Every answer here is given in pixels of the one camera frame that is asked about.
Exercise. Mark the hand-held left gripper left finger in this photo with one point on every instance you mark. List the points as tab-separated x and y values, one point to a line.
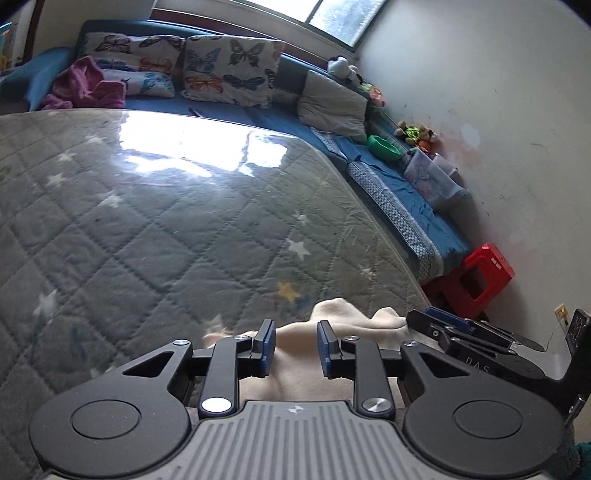
266	348

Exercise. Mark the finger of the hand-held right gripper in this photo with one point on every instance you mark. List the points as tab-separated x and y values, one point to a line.
450	317
438	334

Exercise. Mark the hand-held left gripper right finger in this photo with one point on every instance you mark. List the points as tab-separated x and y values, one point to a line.
325	350

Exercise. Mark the cream cloth garment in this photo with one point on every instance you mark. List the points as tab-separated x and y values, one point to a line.
298	367

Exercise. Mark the red plastic stool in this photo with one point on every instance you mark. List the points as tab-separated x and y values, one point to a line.
485	272

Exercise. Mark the person's teal clothing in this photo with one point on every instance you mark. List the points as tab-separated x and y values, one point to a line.
583	454

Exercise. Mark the large clear plastic box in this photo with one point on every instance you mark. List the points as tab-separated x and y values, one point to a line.
434	189

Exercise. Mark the blue sofa blanket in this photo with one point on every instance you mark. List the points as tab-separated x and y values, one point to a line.
397	194

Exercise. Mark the small clear plastic box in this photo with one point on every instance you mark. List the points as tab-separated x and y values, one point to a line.
447	164

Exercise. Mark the green bowl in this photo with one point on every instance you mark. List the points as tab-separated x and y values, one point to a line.
384	148

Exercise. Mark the brown plush bear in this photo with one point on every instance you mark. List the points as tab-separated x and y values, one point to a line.
427	137

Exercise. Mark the pink and green plush toy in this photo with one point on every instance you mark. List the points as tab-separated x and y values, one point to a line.
373	94

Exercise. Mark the grey pillow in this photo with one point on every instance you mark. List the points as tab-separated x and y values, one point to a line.
332	108

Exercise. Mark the panda plush toy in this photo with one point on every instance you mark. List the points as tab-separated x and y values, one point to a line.
342	69

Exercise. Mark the blue corner sofa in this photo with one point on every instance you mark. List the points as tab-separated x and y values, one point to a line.
286	76

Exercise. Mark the upright butterfly print pillow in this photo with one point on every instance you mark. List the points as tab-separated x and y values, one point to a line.
231	71

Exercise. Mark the flat butterfly print pillow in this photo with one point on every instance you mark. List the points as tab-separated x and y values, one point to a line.
134	64

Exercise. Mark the window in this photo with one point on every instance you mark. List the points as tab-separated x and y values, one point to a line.
341	18

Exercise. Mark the purple garment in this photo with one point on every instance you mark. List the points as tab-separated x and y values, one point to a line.
78	85

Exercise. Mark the wall socket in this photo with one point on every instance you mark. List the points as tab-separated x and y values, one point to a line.
561	314

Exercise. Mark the dark wooden door frame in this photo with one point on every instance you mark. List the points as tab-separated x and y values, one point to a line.
31	27

